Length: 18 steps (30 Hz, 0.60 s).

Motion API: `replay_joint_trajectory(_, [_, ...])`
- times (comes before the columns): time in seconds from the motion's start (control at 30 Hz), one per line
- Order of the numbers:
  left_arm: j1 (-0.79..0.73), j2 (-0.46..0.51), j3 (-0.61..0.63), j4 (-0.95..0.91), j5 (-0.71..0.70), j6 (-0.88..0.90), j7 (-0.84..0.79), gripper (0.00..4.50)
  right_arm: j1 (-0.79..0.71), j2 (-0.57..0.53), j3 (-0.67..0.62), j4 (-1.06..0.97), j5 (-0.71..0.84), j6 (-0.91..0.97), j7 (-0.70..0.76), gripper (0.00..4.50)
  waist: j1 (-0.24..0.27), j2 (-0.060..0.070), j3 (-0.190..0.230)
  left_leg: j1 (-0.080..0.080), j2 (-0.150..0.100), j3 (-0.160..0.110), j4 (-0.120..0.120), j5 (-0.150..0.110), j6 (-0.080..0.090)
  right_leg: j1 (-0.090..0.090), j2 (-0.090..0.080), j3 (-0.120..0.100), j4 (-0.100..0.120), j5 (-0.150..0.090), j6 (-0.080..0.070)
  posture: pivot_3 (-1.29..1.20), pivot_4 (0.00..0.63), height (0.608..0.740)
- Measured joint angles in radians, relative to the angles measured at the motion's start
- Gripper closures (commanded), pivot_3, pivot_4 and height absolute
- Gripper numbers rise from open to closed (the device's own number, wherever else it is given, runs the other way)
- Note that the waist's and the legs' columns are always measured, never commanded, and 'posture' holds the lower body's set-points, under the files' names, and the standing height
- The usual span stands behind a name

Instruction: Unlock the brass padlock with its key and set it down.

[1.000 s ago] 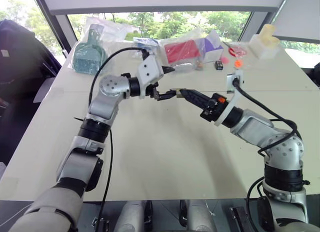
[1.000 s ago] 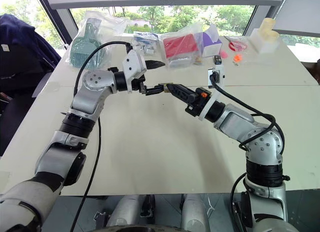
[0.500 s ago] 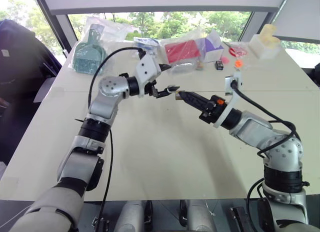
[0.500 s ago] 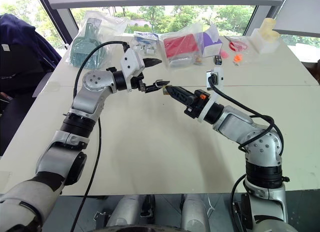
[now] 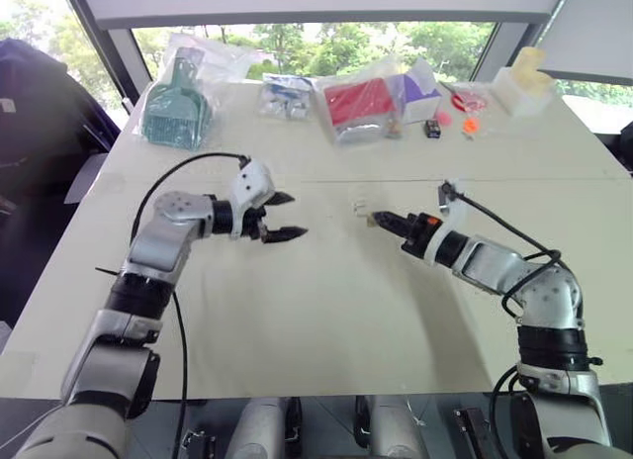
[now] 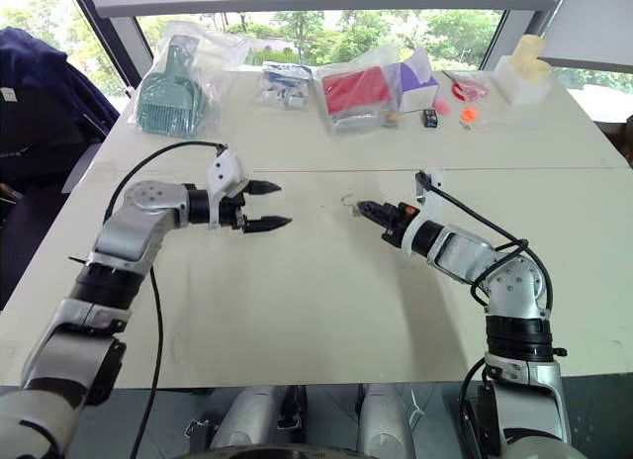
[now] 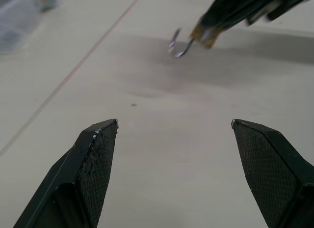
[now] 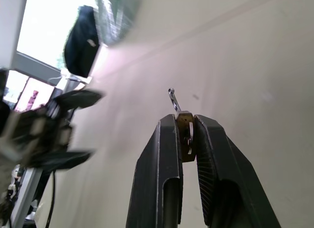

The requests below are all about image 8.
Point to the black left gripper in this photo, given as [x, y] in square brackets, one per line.
[34, 134]

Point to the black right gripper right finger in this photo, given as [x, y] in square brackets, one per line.
[230, 179]

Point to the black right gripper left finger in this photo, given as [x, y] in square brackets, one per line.
[154, 179]

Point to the brass padlock with steel shackle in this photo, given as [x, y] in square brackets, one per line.
[183, 129]

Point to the black jacket on chair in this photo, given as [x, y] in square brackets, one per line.
[82, 43]

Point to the grey metal frame post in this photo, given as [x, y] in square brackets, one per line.
[25, 196]

